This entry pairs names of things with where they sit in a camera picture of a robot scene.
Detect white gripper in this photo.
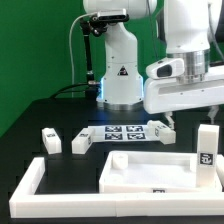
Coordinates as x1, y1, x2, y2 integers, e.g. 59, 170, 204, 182
143, 58, 224, 130

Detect white desk top tray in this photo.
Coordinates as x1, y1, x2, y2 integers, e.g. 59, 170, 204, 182
99, 151, 222, 193

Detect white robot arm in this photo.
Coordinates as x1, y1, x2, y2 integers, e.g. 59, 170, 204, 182
83, 0, 224, 120

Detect fiducial marker sheet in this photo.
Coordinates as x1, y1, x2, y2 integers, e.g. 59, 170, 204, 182
92, 125, 159, 142

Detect white L-shaped fence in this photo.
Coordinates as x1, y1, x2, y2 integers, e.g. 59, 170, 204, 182
9, 157, 224, 218

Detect black grey camera on stand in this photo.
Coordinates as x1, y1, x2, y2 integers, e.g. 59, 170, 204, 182
91, 9, 129, 23

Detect black cables at base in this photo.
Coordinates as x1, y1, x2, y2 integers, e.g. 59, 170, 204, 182
49, 82, 101, 100

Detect white camera cable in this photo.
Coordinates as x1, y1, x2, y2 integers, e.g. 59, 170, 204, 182
68, 12, 98, 98

